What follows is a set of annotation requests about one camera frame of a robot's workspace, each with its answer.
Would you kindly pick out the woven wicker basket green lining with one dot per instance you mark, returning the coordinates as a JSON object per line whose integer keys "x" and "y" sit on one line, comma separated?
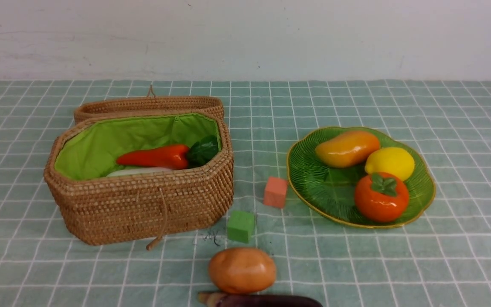
{"x": 99, "y": 209}

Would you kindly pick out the green checkered tablecloth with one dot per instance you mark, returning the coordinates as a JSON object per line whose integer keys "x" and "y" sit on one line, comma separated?
{"x": 441, "y": 260}

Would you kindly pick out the green glass leaf plate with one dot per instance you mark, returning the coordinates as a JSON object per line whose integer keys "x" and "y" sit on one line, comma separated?
{"x": 329, "y": 191}

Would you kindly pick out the orange carrot with green leaves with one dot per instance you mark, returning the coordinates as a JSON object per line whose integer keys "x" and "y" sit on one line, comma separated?
{"x": 175, "y": 156}

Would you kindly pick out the orange foam cube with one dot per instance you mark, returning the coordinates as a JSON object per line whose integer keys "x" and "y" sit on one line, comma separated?
{"x": 275, "y": 192}

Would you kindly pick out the white radish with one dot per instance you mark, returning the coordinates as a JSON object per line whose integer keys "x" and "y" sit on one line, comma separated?
{"x": 133, "y": 171}

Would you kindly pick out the woven wicker basket lid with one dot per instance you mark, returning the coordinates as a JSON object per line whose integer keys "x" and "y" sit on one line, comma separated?
{"x": 151, "y": 101}

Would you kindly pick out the orange yellow mango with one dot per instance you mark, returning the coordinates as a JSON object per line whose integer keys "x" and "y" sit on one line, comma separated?
{"x": 347, "y": 149}

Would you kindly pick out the purple eggplant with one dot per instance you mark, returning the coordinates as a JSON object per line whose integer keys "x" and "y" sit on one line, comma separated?
{"x": 222, "y": 299}

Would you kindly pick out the yellow lemon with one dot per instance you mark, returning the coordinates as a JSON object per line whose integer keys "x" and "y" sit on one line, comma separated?
{"x": 391, "y": 160}

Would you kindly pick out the brown potato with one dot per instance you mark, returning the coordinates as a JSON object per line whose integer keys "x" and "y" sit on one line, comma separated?
{"x": 242, "y": 270}

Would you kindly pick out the green foam cube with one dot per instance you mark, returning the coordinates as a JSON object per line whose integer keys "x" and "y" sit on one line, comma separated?
{"x": 240, "y": 226}

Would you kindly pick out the orange persimmon green calyx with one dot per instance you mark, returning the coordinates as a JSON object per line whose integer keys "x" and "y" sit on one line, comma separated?
{"x": 381, "y": 197}

